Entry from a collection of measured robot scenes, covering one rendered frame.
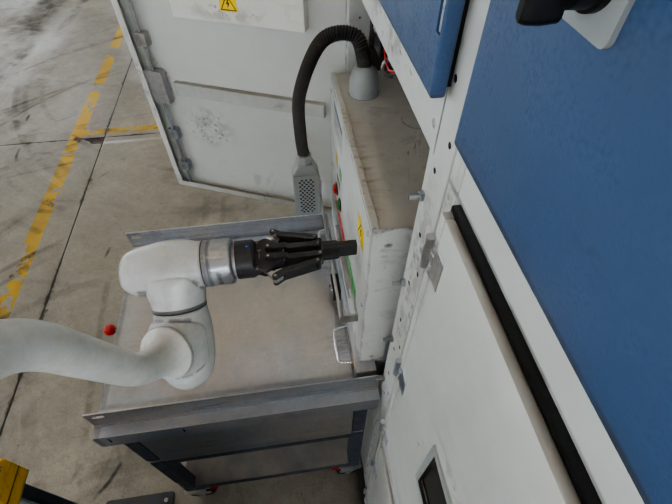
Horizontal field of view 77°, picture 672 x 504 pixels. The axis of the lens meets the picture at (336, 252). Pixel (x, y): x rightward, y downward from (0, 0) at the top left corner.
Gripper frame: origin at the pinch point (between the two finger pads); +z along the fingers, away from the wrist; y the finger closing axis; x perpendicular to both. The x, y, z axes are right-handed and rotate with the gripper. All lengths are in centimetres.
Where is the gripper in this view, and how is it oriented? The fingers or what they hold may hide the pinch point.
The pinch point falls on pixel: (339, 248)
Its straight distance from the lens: 84.0
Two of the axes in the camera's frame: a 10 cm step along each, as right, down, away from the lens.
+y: 1.4, 7.6, -6.3
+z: 9.9, -1.1, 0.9
